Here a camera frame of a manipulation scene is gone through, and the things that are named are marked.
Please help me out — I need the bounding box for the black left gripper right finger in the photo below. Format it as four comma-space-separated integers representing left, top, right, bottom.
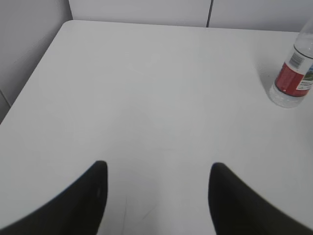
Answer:
208, 163, 313, 235

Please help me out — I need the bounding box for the clear water bottle red label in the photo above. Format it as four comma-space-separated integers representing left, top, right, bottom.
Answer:
269, 19, 313, 108

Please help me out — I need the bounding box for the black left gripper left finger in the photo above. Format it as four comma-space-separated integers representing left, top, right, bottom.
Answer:
0, 161, 108, 235

